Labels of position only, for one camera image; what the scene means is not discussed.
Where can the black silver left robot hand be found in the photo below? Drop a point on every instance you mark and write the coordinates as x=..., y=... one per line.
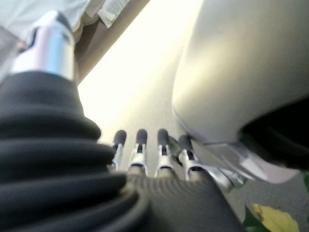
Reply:
x=60, y=169

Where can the white bed mattress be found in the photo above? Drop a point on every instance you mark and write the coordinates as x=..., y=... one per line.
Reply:
x=29, y=7

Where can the silver left robot leg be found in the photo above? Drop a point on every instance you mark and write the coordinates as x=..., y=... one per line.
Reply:
x=241, y=60

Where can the green leafy plant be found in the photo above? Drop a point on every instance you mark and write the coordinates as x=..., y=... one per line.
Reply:
x=272, y=217

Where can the dark left robot foot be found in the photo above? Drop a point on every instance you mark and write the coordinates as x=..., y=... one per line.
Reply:
x=277, y=135

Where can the brown bed frame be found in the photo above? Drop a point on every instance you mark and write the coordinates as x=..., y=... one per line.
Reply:
x=91, y=41

